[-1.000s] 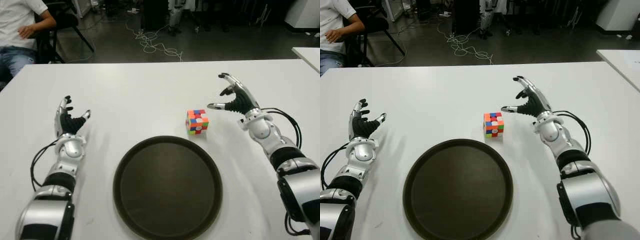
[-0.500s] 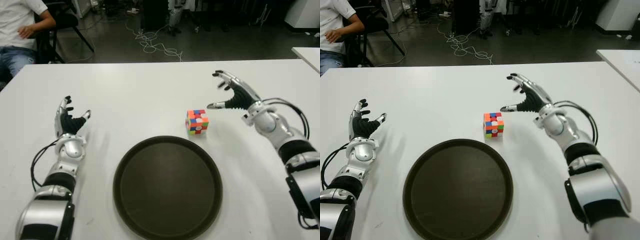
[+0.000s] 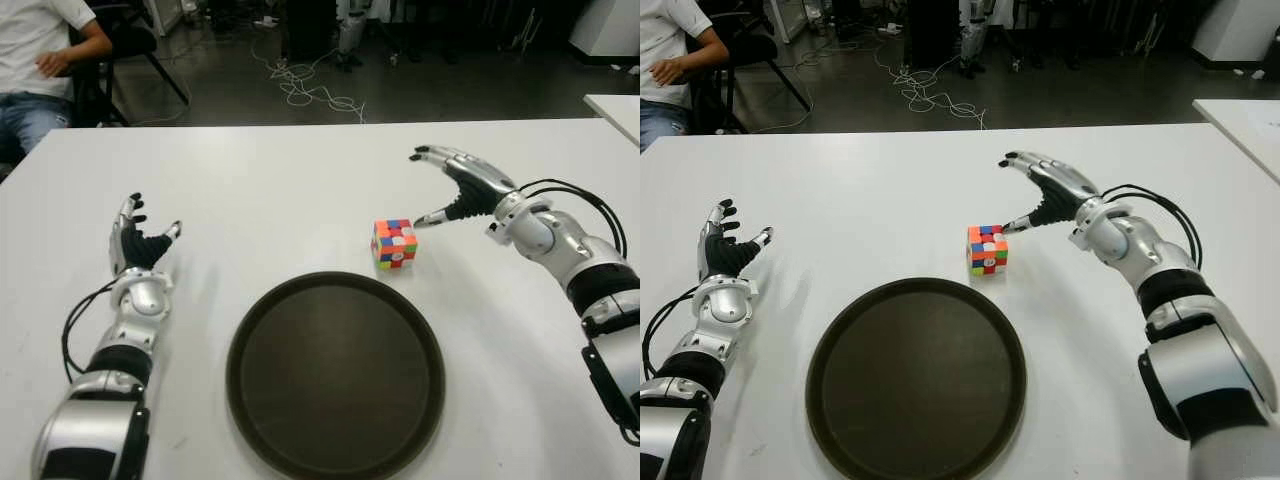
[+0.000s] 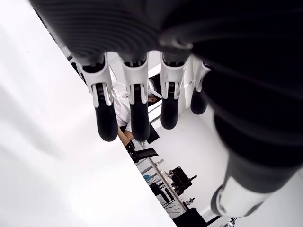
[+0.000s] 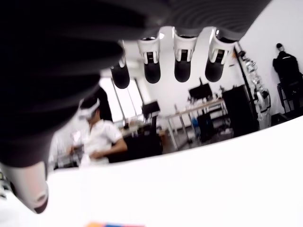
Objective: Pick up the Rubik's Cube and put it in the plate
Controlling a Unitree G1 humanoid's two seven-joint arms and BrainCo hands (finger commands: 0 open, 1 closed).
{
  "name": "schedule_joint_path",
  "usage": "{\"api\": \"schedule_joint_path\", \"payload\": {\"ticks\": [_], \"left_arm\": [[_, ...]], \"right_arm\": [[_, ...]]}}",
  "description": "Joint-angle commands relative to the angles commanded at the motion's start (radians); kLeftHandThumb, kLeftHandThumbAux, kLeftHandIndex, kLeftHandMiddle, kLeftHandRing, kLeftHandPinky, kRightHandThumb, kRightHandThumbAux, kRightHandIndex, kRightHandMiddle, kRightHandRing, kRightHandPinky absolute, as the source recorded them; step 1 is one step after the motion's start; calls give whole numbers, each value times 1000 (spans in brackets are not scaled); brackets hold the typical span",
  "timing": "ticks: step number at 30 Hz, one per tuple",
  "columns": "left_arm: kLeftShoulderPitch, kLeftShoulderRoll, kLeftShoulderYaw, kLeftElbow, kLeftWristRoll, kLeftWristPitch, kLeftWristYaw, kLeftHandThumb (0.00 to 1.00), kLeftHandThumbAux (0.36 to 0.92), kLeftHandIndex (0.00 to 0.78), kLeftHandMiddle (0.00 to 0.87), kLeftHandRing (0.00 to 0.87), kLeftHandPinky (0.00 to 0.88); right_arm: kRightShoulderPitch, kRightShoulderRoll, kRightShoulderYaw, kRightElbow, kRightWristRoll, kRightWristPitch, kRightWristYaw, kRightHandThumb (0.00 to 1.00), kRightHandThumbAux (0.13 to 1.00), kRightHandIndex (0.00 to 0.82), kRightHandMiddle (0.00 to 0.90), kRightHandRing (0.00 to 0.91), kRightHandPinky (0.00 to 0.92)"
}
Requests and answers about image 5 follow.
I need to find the seated person in white shirt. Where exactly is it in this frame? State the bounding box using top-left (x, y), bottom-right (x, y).
top-left (51, 94), bottom-right (128, 167)

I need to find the multicoloured Rubik's cube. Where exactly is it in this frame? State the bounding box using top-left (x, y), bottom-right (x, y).
top-left (85, 221), bottom-right (146, 227)

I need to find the black cabinet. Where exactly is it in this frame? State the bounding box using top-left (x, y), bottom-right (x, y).
top-left (222, 85), bottom-right (259, 138)

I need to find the black computer monitor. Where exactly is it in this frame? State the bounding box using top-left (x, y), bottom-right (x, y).
top-left (141, 101), bottom-right (161, 118)
top-left (188, 82), bottom-right (213, 99)

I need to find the silver humanoid robot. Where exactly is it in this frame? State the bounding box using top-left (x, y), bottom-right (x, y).
top-left (246, 59), bottom-right (272, 130)

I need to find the white desk with wood top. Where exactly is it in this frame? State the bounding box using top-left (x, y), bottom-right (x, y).
top-left (165, 98), bottom-right (228, 151)

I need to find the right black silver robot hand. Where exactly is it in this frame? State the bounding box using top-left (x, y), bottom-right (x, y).
top-left (0, 0), bottom-right (273, 215)

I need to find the black office chair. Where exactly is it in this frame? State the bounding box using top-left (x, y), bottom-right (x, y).
top-left (108, 115), bottom-right (164, 164)

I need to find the white VR headset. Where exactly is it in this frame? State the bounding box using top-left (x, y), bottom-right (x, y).
top-left (77, 98), bottom-right (100, 121)

